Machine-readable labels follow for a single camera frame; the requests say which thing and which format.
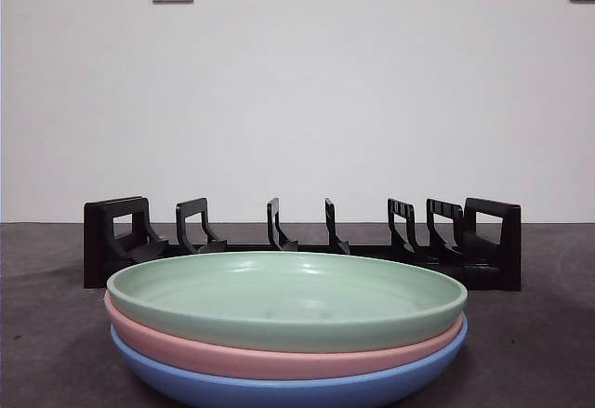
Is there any green plate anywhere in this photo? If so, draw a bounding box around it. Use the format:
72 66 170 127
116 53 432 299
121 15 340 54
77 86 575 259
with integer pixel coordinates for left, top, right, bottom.
105 250 469 354

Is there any pink plate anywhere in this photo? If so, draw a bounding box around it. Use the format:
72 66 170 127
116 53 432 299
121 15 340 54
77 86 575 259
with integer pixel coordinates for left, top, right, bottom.
103 290 468 380

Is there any blue plate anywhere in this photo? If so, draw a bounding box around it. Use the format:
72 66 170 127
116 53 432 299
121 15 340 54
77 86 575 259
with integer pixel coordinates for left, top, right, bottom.
110 317 469 408

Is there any black plastic dish rack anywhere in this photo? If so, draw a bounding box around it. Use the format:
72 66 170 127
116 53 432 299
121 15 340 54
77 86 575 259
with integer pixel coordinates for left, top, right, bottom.
83 195 522 293

